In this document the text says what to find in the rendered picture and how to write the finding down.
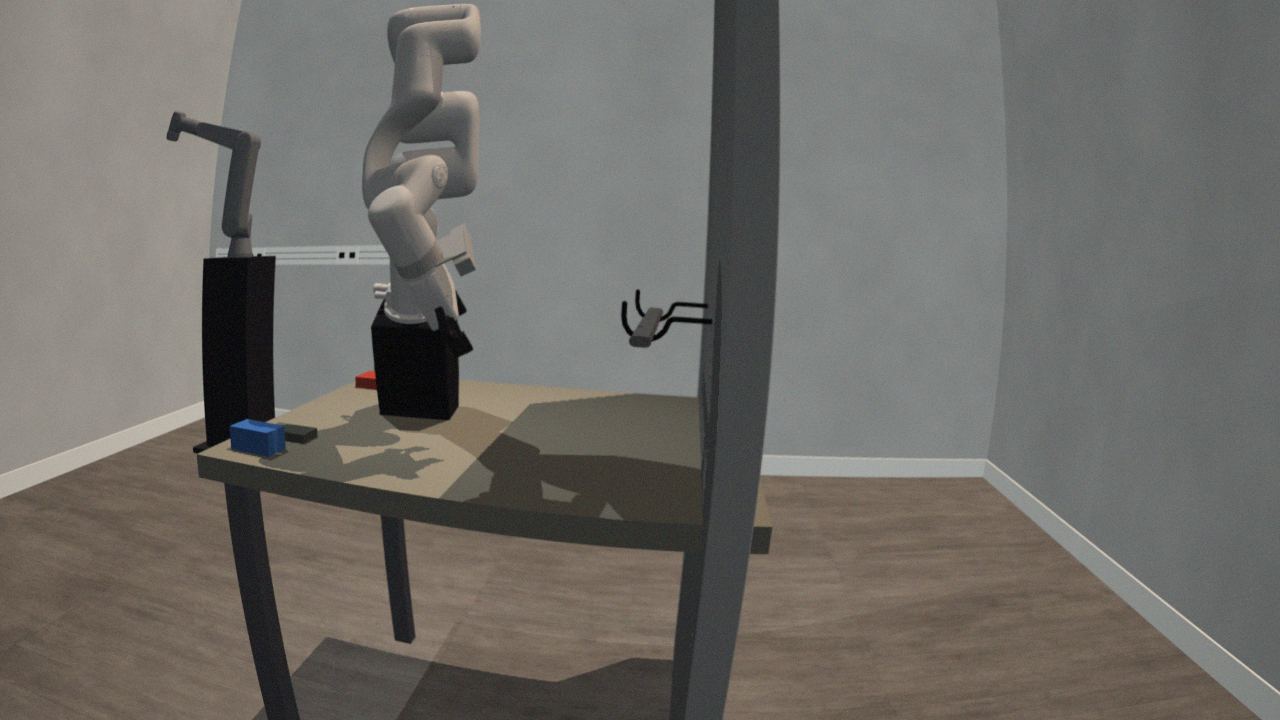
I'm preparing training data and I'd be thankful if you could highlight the blue rectangular block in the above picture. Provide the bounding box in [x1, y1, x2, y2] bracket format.
[230, 419, 285, 457]

